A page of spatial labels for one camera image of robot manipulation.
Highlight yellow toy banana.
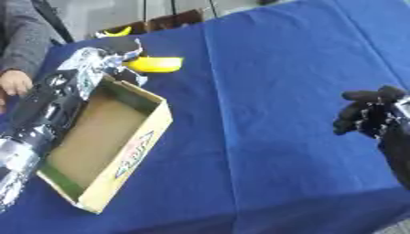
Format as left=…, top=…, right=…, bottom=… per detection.
left=123, top=56, right=185, bottom=74
left=102, top=26, right=135, bottom=38

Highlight brown cardboard box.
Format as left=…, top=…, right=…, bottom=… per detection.
left=94, top=8, right=207, bottom=38

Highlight tan cardboard box green inside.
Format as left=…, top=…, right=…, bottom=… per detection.
left=35, top=75, right=177, bottom=215

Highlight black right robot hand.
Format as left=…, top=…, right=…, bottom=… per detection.
left=331, top=84, right=410, bottom=190

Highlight black strap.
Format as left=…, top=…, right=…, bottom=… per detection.
left=28, top=0, right=77, bottom=44

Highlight black tripod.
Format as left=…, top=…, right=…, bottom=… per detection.
left=141, top=0, right=221, bottom=23

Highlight person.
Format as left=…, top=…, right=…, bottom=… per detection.
left=0, top=0, right=70, bottom=80

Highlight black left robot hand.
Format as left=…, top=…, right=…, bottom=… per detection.
left=102, top=37, right=151, bottom=88

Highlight person's hand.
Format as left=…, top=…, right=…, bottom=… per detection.
left=0, top=69, right=36, bottom=97

